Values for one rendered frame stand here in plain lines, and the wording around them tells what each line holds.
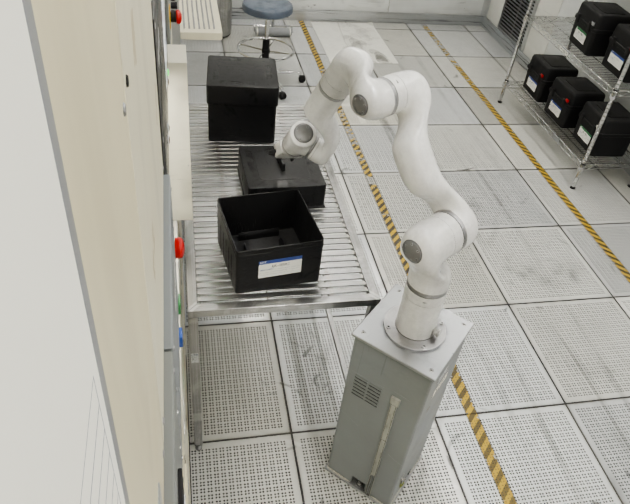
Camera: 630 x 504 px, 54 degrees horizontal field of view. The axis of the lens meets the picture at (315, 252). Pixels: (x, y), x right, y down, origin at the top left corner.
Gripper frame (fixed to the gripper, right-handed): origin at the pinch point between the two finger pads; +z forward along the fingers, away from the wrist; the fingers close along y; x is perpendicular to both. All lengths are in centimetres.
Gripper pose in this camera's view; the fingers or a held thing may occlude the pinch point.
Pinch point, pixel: (285, 156)
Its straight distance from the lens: 222.9
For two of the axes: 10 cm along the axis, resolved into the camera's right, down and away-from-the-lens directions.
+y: -9.7, 0.6, -2.3
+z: -2.2, 0.7, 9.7
